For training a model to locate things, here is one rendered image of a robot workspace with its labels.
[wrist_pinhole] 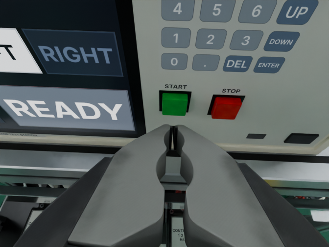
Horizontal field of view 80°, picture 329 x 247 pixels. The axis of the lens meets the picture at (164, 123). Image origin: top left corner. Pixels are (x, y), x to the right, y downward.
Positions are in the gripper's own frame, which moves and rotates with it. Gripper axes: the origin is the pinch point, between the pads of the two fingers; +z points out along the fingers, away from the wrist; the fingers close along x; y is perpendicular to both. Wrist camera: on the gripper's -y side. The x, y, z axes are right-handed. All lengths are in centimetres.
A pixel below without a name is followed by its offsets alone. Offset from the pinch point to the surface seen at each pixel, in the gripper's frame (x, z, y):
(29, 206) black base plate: -34, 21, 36
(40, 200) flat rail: -16.2, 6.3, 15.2
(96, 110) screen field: -6.0, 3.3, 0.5
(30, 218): -23.0, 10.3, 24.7
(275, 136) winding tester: 9.4, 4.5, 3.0
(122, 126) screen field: -4.3, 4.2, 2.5
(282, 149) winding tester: 10.9, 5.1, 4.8
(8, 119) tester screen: -14.3, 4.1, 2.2
